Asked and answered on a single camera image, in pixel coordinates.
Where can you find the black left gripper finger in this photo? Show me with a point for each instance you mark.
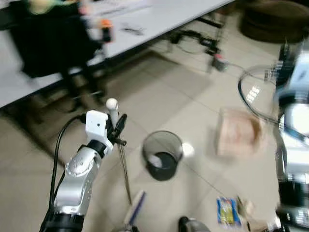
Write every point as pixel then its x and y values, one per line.
pixel 121 124
pixel 110 123

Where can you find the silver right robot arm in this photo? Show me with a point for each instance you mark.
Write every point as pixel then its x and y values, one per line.
pixel 294 159

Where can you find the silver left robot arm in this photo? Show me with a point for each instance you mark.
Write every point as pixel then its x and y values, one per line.
pixel 77 179

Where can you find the black mesh wastebasket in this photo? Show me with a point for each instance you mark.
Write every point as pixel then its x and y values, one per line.
pixel 162 164

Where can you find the orange black tool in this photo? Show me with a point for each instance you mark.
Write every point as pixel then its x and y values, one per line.
pixel 106 30

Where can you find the black office chair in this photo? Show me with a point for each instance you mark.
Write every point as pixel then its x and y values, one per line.
pixel 48 43

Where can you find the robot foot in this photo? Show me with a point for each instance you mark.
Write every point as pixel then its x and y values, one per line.
pixel 192 225

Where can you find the brown cardboard box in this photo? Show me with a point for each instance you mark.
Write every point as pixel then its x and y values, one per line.
pixel 239 133

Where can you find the blue yellow snack packet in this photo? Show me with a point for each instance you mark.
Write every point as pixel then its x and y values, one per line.
pixel 228 211

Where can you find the round brown ottoman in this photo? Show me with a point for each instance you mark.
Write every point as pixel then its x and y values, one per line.
pixel 275 21

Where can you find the crumpled beige paper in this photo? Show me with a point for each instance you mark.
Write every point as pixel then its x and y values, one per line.
pixel 253 215

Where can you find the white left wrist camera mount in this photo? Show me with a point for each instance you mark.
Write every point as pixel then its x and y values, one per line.
pixel 95 125

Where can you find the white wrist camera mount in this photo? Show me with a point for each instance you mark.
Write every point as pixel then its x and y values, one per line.
pixel 300 70
pixel 95 125

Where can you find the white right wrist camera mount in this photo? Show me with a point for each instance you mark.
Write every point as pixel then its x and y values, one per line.
pixel 300 70

